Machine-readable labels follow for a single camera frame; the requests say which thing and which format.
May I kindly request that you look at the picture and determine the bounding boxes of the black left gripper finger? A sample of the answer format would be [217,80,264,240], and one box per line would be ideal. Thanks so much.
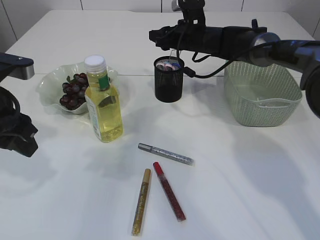
[0,135,38,158]

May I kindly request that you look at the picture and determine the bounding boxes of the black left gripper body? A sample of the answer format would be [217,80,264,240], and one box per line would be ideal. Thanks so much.
[0,112,39,151]

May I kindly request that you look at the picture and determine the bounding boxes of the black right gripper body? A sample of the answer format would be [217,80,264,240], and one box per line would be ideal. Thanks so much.
[148,24,208,53]

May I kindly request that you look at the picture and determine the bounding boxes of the clear plastic ruler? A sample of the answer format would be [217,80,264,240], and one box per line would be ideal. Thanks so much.
[167,49,176,63]

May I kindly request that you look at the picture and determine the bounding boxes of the blue scissors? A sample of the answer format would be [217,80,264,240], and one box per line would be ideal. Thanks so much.
[171,63,181,70]

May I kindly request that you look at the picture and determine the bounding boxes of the pink scissors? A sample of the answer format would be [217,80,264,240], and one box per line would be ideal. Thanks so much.
[156,62,176,72]

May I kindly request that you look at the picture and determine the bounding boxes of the purple grape bunch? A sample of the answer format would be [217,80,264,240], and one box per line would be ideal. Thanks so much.
[59,72,89,111]

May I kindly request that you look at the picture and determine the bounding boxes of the yellow tea bottle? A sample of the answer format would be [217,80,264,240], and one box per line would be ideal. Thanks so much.
[84,55,124,143]

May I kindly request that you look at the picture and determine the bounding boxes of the clear plastic sheet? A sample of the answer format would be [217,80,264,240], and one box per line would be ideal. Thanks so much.
[253,98,291,108]

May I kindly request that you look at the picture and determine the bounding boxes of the silver glitter pen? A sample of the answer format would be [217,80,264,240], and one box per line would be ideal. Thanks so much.
[137,143,195,166]

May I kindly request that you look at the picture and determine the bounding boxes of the gold glitter pen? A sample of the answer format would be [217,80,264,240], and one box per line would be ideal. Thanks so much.
[131,168,152,237]

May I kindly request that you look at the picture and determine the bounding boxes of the red glitter pen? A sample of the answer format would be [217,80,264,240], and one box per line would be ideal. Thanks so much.
[153,162,187,222]

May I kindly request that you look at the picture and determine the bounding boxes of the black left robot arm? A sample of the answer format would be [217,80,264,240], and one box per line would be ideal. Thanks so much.
[0,87,38,158]

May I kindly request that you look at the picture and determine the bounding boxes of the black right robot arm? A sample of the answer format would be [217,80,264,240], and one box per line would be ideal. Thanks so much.
[148,19,320,116]

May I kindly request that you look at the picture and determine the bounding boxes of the black mesh pen holder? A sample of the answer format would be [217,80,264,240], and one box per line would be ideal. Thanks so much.
[153,56,185,103]

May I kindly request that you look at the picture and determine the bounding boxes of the green plastic basket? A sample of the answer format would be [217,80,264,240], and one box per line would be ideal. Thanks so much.
[223,61,303,128]

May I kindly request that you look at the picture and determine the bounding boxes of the pale green wavy bowl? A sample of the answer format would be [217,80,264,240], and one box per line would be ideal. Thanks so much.
[36,61,121,115]

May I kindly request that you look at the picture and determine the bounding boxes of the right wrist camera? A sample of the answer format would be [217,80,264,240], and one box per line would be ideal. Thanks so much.
[171,0,206,26]

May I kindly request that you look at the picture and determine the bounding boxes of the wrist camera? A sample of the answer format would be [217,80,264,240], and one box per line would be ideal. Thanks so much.
[171,0,206,26]
[0,52,35,82]

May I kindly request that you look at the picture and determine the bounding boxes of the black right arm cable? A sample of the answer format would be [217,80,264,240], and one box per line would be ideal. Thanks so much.
[174,24,276,79]

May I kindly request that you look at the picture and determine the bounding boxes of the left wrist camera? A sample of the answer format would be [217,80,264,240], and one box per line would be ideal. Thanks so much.
[0,52,35,82]

